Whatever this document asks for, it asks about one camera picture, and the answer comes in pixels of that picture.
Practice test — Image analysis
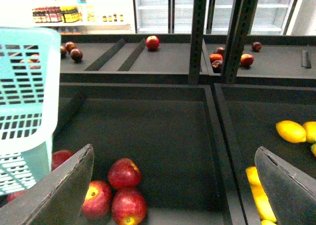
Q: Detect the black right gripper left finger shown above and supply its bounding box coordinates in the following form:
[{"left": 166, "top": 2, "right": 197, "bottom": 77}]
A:
[{"left": 0, "top": 144, "right": 94, "bottom": 225}]

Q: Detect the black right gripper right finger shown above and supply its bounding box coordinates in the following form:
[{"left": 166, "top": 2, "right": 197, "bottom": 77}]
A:
[{"left": 254, "top": 146, "right": 316, "bottom": 225}]

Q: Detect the light blue plastic basket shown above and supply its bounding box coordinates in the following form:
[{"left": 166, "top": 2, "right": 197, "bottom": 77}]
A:
[{"left": 0, "top": 27, "right": 61, "bottom": 195}]

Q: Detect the yellow lemon right edge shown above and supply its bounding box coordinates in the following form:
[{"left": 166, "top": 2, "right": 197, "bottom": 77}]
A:
[{"left": 303, "top": 121, "right": 316, "bottom": 143}]

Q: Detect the red apple front left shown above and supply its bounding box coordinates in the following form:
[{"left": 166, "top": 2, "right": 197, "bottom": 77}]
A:
[{"left": 81, "top": 180, "right": 112, "bottom": 220}]

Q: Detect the red apple behind finger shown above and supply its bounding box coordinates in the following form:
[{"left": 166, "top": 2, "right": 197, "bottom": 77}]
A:
[{"left": 51, "top": 150, "right": 74, "bottom": 171}]

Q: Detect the red apple front bottom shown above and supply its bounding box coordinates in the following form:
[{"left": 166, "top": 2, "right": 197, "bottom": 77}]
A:
[{"left": 111, "top": 187, "right": 147, "bottom": 225}]

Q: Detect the red apple front top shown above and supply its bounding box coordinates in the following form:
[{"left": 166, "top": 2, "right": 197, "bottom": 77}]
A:
[{"left": 108, "top": 158, "right": 142, "bottom": 190}]

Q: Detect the black display shelf unit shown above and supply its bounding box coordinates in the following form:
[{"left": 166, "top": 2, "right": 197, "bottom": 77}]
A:
[{"left": 53, "top": 34, "right": 316, "bottom": 225}]

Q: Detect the red apple upper right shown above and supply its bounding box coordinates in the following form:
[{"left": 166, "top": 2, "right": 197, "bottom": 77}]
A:
[{"left": 240, "top": 53, "right": 254, "bottom": 67}]

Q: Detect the dark apple upper left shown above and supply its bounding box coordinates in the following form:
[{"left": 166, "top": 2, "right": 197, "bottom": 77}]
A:
[{"left": 70, "top": 48, "right": 83, "bottom": 62}]

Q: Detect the red apple upper shelf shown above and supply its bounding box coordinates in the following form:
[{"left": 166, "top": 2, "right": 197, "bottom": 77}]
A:
[{"left": 146, "top": 36, "right": 160, "bottom": 51}]

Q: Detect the glass door refrigerator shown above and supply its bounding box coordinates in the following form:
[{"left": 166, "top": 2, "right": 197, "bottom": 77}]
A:
[{"left": 133, "top": 0, "right": 297, "bottom": 35}]

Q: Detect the black metal shelf post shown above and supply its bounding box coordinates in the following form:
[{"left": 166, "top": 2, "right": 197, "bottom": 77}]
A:
[{"left": 188, "top": 0, "right": 207, "bottom": 85}]

